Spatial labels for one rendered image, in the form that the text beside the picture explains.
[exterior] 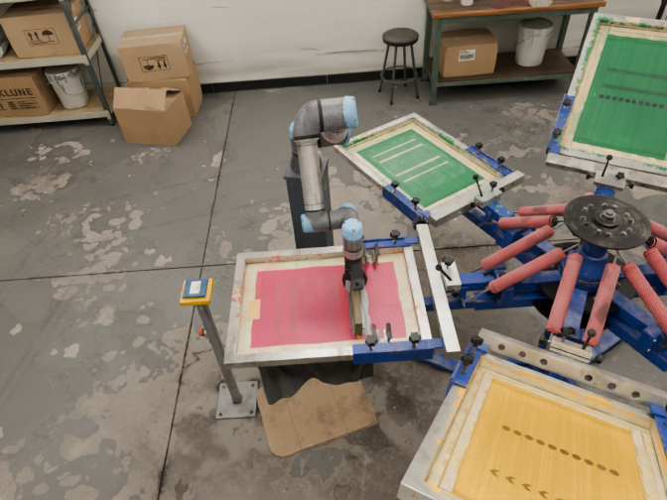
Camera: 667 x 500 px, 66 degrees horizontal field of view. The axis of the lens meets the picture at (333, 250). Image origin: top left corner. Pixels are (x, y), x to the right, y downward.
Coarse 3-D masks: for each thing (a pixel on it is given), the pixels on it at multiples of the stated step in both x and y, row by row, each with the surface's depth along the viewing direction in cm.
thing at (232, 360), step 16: (240, 256) 231; (256, 256) 231; (272, 256) 230; (288, 256) 230; (304, 256) 231; (320, 256) 231; (336, 256) 232; (240, 272) 224; (416, 272) 218; (240, 288) 218; (416, 288) 212; (240, 304) 213; (416, 304) 206; (272, 352) 194; (288, 352) 193; (304, 352) 193; (320, 352) 193; (336, 352) 192
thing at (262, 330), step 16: (368, 304) 212; (384, 304) 212; (400, 304) 211; (256, 320) 209; (272, 320) 209; (384, 320) 206; (400, 320) 205; (256, 336) 204; (272, 336) 203; (288, 336) 203; (304, 336) 202; (320, 336) 202; (336, 336) 201; (352, 336) 201; (400, 336) 200
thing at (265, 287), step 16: (272, 272) 228; (288, 272) 228; (304, 272) 227; (320, 272) 226; (336, 272) 226; (368, 272) 225; (384, 272) 224; (256, 288) 222; (272, 288) 221; (368, 288) 218; (384, 288) 218; (272, 304) 215
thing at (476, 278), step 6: (462, 276) 209; (468, 276) 208; (474, 276) 208; (480, 276) 208; (462, 282) 206; (468, 282) 206; (474, 282) 206; (480, 282) 206; (468, 288) 208; (474, 288) 208; (480, 288) 208
